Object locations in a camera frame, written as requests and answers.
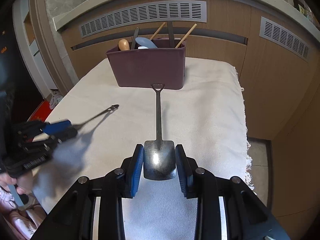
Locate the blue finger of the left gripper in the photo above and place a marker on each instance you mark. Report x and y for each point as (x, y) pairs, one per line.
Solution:
(37, 127)

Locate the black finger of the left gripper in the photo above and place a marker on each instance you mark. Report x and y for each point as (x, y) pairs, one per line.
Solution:
(52, 140)

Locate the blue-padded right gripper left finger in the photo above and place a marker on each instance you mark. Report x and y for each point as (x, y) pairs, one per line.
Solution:
(73, 216)

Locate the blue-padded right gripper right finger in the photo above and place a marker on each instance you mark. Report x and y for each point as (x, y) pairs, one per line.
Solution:
(246, 215)

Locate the black handled brown spoon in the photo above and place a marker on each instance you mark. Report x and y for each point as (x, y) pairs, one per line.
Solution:
(110, 110)

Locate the metal shovel-shaped spoon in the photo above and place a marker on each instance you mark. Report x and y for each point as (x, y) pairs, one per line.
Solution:
(159, 155)

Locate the wooden spoon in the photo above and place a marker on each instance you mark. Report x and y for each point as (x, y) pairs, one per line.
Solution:
(123, 45)

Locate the blue plastic spoon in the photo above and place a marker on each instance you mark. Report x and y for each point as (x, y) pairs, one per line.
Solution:
(142, 41)

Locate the wooden chopstick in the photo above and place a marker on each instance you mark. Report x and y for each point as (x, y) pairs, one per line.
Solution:
(157, 31)
(186, 35)

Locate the person's hand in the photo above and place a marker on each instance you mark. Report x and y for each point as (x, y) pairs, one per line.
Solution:
(24, 183)

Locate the red box on floor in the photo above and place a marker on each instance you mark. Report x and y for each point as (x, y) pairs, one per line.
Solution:
(42, 112)

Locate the maroon plastic utensil holder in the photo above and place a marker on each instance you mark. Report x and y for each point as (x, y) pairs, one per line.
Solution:
(143, 67)

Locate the long metal vent grille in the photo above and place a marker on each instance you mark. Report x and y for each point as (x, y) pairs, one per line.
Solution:
(175, 10)

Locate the short metal vent grille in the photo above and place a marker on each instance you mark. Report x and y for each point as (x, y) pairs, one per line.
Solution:
(277, 34)

